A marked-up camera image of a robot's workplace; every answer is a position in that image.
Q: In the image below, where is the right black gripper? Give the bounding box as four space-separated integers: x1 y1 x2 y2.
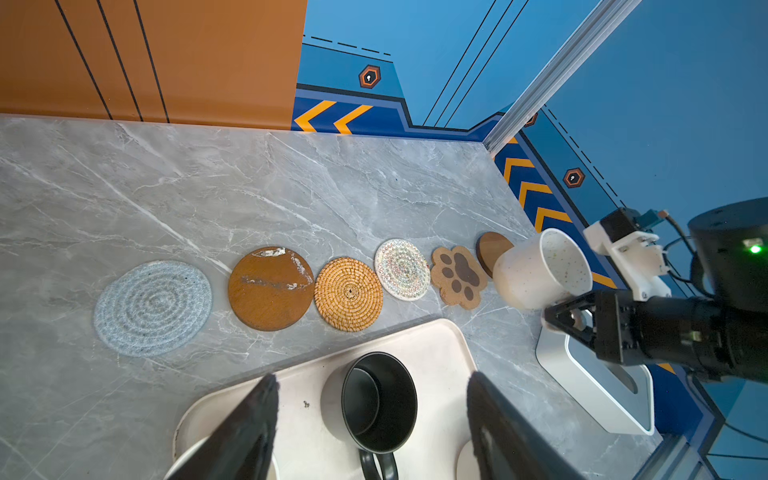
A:
542 291 729 378

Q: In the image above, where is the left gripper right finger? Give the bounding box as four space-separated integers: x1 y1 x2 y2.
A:
467 371 582 479

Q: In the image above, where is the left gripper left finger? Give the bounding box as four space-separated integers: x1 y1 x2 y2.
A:
167 374 279 479

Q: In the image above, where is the white speckled mug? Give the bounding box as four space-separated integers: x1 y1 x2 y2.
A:
492 228 593 310

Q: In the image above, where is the brown cork round coaster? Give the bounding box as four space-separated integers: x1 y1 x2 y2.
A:
476 232 514 277

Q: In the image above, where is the paw shaped wooden coaster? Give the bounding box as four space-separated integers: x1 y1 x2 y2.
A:
430 246 488 310

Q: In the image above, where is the white multicolour woven coaster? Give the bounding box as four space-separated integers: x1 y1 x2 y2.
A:
374 239 430 301

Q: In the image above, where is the glossy brown round coaster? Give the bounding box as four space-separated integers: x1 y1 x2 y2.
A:
228 246 315 331

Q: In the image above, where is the grey woven coaster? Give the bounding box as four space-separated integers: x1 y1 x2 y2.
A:
93 260 213 357

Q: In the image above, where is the rattan woven coaster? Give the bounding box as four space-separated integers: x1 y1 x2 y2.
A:
314 257 383 332

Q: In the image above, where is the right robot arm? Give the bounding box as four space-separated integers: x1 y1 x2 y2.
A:
543 198 767 383

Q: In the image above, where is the white mug back left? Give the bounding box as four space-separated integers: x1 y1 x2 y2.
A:
163 436 280 480

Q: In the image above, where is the beige serving tray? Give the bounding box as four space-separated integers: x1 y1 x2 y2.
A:
172 318 481 480

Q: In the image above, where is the black mug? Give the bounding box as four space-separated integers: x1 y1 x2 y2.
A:
321 351 418 479

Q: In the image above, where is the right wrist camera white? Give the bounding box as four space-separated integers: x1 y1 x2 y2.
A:
584 207 671 301

